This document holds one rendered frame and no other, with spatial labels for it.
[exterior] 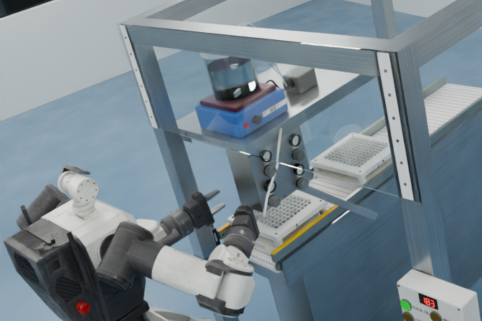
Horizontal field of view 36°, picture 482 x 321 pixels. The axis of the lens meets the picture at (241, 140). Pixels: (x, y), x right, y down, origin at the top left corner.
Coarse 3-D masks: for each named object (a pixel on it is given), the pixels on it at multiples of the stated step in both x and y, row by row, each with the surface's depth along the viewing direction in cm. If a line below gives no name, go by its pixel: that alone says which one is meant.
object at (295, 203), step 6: (288, 198) 249; (294, 198) 248; (282, 204) 247; (294, 204) 245; (300, 204) 245; (276, 210) 245; (282, 210) 243; (288, 210) 242; (264, 216) 243; (270, 216) 242; (276, 216) 242; (282, 216) 240; (276, 222) 238
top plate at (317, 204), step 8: (296, 192) 253; (312, 200) 246; (320, 200) 245; (288, 208) 245; (304, 208) 243; (312, 208) 242; (320, 208) 243; (232, 216) 249; (296, 216) 239; (304, 216) 238; (264, 224) 240; (288, 224) 236; (264, 232) 236; (272, 232) 234; (280, 232) 233; (288, 232) 234
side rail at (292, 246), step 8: (472, 104) 289; (480, 104) 291; (464, 112) 285; (472, 112) 288; (448, 120) 281; (456, 120) 282; (440, 128) 277; (448, 128) 280; (432, 136) 274; (440, 136) 277; (360, 192) 252; (368, 192) 255; (352, 200) 250; (336, 208) 245; (328, 216) 243; (336, 216) 246; (320, 224) 241; (304, 232) 237; (312, 232) 239; (296, 240) 235; (304, 240) 237; (288, 248) 233; (272, 256) 230; (280, 256) 231
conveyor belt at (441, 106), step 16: (432, 96) 313; (448, 96) 309; (464, 96) 305; (480, 96) 302; (432, 112) 299; (448, 112) 295; (432, 128) 287; (336, 192) 261; (352, 192) 258; (256, 256) 239
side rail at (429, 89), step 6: (438, 78) 319; (444, 78) 319; (432, 84) 315; (438, 84) 317; (426, 90) 312; (432, 90) 315; (426, 96) 313; (312, 174) 275; (228, 228) 252; (222, 234) 251
